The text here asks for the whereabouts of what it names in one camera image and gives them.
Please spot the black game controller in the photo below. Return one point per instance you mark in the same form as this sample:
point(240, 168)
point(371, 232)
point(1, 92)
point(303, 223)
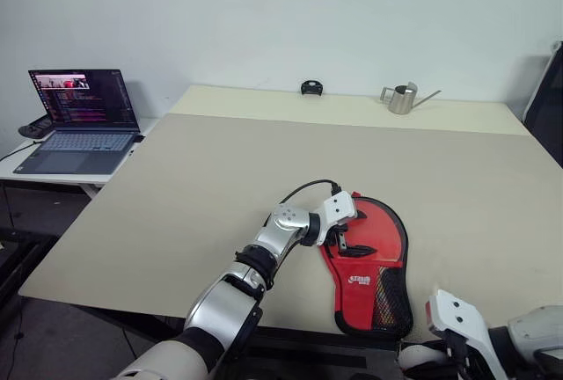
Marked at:
point(34, 129)

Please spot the black laptop dongle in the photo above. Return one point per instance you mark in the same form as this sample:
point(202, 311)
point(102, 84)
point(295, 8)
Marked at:
point(138, 138)

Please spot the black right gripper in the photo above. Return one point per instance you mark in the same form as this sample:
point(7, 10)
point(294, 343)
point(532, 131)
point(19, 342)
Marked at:
point(465, 364)

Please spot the cream rounded robot shell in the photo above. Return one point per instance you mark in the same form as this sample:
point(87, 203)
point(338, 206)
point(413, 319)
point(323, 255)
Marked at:
point(418, 358)

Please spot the white side table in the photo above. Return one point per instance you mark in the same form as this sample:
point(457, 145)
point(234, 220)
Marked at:
point(53, 180)

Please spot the black and red paddle case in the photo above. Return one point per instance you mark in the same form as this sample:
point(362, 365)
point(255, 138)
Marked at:
point(356, 301)

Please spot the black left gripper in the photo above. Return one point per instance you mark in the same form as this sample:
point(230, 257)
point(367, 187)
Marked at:
point(338, 241)

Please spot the small black device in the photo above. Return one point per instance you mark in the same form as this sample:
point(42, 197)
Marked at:
point(312, 88)

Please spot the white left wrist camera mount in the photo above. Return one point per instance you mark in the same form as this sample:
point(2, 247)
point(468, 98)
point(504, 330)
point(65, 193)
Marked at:
point(336, 208)

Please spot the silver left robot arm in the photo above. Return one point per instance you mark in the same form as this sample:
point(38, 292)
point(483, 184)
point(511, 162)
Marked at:
point(228, 305)

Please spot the silver metal watering can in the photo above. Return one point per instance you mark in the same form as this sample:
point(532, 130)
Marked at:
point(402, 100)

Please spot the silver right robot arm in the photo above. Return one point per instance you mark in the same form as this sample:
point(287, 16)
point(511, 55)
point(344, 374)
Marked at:
point(532, 336)

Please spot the grey open laptop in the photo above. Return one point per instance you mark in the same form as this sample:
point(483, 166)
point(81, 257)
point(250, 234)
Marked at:
point(83, 138)

